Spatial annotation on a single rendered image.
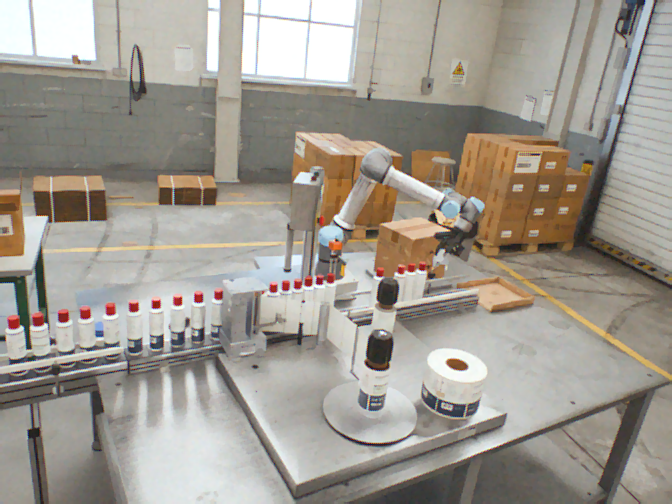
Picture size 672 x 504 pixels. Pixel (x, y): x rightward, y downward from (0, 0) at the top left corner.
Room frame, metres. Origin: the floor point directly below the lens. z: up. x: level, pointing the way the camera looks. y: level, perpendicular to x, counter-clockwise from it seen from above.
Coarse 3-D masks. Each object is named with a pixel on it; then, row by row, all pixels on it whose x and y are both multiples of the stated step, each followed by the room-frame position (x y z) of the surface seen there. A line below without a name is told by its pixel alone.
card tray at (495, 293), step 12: (456, 288) 2.63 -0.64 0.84; (468, 288) 2.66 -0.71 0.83; (480, 288) 2.68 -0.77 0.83; (492, 288) 2.70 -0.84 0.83; (504, 288) 2.71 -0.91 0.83; (516, 288) 2.67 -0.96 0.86; (480, 300) 2.53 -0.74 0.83; (492, 300) 2.54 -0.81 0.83; (504, 300) 2.56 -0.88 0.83; (516, 300) 2.50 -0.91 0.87; (528, 300) 2.55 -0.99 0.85
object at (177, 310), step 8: (176, 296) 1.72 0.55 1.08; (176, 304) 1.72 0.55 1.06; (176, 312) 1.71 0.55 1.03; (184, 312) 1.73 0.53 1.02; (176, 320) 1.71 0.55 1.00; (184, 320) 1.73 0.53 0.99; (176, 328) 1.71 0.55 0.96; (184, 328) 1.73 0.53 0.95; (176, 336) 1.71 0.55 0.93; (184, 336) 1.73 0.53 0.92; (176, 344) 1.71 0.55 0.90; (184, 344) 1.73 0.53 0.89
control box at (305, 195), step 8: (304, 176) 2.11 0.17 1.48; (320, 176) 2.14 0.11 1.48; (296, 184) 2.00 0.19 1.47; (304, 184) 2.00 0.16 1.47; (312, 184) 2.00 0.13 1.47; (320, 184) 2.05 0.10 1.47; (296, 192) 2.00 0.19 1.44; (304, 192) 2.00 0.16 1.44; (312, 192) 2.00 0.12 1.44; (296, 200) 2.00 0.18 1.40; (304, 200) 2.00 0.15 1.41; (312, 200) 2.00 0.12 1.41; (296, 208) 2.00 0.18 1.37; (304, 208) 2.00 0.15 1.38; (312, 208) 2.00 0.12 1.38; (320, 208) 2.15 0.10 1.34; (296, 216) 2.00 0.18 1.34; (304, 216) 2.00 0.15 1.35; (312, 216) 2.00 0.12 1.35; (296, 224) 2.00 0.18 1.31; (304, 224) 2.00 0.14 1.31; (312, 224) 2.00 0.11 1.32
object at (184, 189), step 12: (168, 180) 6.15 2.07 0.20; (180, 180) 6.20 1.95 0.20; (192, 180) 6.26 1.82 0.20; (204, 180) 6.32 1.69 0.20; (168, 192) 5.86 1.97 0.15; (180, 192) 5.90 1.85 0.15; (192, 192) 5.96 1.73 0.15; (204, 192) 6.00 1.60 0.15; (216, 192) 6.04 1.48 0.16; (168, 204) 5.86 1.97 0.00; (180, 204) 5.91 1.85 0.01; (192, 204) 5.96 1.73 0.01; (204, 204) 6.00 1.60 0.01
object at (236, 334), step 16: (224, 288) 1.75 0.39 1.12; (224, 304) 1.75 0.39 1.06; (240, 304) 1.70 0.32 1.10; (224, 320) 1.74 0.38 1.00; (240, 320) 1.70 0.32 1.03; (256, 320) 1.76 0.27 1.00; (224, 336) 1.73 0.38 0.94; (240, 336) 1.70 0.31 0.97; (256, 336) 1.75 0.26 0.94; (240, 352) 1.70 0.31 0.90
